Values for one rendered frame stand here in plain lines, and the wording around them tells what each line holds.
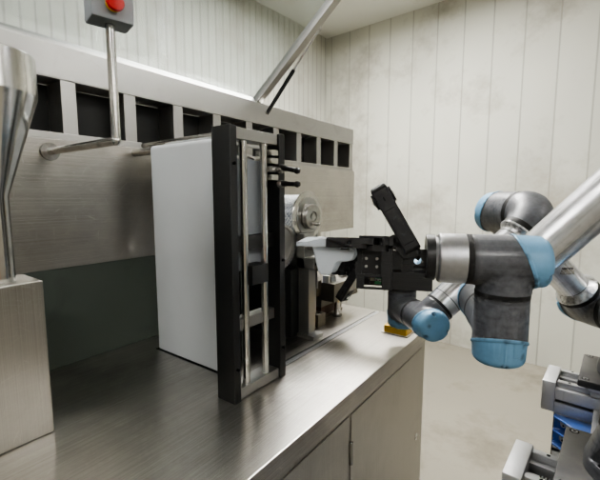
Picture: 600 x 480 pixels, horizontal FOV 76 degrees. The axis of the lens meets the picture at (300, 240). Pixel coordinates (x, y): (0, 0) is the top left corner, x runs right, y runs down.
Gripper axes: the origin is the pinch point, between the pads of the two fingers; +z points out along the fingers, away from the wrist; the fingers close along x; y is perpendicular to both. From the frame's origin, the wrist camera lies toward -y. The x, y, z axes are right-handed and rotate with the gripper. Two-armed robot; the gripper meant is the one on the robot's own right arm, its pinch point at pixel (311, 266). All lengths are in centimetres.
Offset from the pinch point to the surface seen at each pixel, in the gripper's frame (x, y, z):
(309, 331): 11.1, -17.0, -6.5
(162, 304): 41.3, -6.1, 19.3
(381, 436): 9, -42, -29
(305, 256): 11.6, 5.0, -5.5
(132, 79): 40, 53, 31
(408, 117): -247, 93, 65
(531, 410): -163, -109, -51
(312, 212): 5.9, 17.2, -4.2
